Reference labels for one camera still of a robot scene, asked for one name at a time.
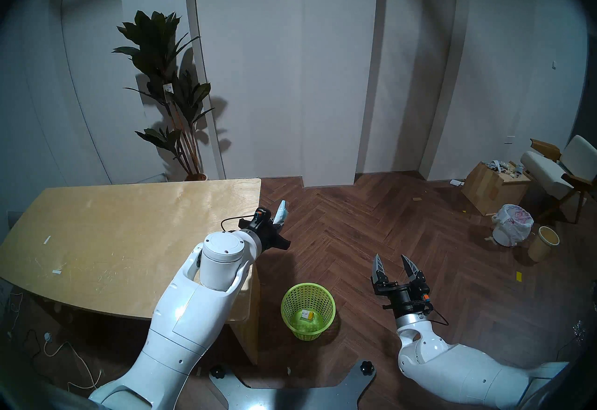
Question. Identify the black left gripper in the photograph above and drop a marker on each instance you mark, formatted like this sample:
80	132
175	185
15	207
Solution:
268	236

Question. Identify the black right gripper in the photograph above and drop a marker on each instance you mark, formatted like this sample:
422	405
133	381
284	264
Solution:
406	299

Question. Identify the teal white plastic bag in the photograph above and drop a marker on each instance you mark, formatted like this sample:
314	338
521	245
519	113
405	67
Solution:
281	211

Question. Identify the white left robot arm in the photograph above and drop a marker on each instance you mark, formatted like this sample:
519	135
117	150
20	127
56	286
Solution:
196	320

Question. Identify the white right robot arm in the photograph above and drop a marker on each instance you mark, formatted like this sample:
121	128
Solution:
466	372

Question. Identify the white bin with plastic bag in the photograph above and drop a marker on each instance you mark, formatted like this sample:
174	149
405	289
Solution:
510	225

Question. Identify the mixed trash pile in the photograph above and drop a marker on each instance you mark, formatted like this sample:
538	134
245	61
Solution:
503	167

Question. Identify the green plastic mesh basket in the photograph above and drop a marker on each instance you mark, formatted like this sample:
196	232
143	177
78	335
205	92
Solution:
291	320

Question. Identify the black round base knob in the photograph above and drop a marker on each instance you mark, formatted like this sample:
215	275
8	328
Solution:
217	371
367	368

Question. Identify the brown cardboard box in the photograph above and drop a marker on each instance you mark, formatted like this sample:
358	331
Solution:
489	190

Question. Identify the white flat low panel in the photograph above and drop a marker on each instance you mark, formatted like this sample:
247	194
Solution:
154	179

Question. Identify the beige paper bucket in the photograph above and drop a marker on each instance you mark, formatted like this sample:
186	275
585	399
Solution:
542	246

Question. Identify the light wooden table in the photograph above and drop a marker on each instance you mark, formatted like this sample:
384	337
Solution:
93	227

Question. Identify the white cushioned wooden armchair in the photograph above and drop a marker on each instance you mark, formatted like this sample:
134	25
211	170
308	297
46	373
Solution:
550	171

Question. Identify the tall dark green plant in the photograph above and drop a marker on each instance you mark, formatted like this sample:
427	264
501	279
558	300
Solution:
154	41

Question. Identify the grey panel behind table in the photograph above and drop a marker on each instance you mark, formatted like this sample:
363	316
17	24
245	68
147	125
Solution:
13	220

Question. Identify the left wrist camera black orange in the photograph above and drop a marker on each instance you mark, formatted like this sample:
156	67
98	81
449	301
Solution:
261	216

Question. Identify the wrist camera black orange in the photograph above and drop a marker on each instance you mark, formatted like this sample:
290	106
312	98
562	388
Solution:
261	216
424	296

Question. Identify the right wrist camera black orange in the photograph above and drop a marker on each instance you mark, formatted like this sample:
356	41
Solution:
424	296

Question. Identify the grey metal robot base plate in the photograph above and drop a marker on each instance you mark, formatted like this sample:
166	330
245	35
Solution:
289	397

